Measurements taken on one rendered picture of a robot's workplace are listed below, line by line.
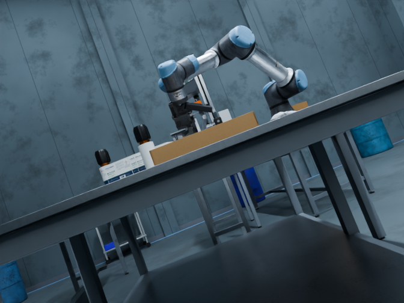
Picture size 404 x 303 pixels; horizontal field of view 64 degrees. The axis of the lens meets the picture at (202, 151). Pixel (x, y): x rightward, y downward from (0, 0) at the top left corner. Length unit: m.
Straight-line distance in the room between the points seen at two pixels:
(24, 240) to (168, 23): 6.95
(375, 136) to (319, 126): 6.56
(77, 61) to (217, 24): 3.09
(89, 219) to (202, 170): 0.28
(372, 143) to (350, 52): 2.34
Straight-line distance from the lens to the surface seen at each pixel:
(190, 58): 1.40
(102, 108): 6.94
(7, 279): 6.22
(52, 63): 7.46
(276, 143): 0.78
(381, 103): 0.88
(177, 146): 0.75
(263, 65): 1.74
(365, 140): 7.37
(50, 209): 0.80
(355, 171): 2.34
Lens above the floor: 0.76
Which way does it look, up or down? 5 degrees up
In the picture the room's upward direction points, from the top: 21 degrees counter-clockwise
